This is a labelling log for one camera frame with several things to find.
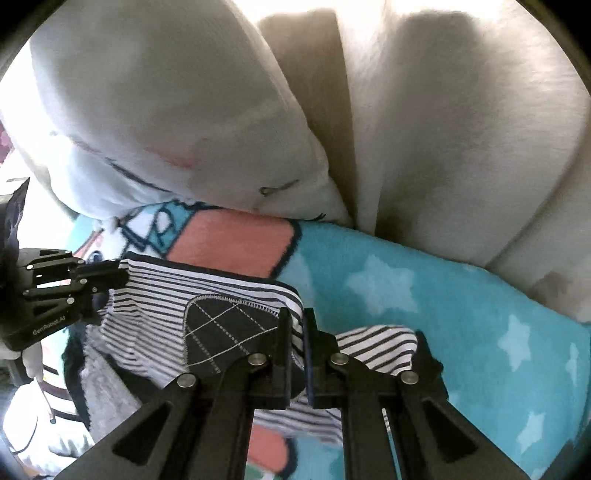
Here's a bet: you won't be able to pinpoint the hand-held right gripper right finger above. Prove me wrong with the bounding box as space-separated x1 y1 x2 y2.
302 307 532 480

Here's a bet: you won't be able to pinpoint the white floral printed pillow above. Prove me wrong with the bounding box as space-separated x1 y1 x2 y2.
0 0 354 228

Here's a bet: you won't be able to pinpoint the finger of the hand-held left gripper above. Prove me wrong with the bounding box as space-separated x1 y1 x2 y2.
22 274 130 324
18 248 131 283

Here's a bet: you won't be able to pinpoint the cream curtain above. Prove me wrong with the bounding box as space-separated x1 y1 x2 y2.
257 0 591 324

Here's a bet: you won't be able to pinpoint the turquoise cartoon printed blanket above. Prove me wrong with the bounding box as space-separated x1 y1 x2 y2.
60 198 591 480

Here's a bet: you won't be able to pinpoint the striped black and white pants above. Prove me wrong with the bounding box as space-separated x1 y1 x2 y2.
88 251 419 446

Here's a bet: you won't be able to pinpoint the grey fuzzy cloth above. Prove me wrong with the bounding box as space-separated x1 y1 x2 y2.
81 344 141 437

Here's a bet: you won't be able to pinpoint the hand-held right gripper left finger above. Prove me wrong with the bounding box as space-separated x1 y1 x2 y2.
54 308 306 480

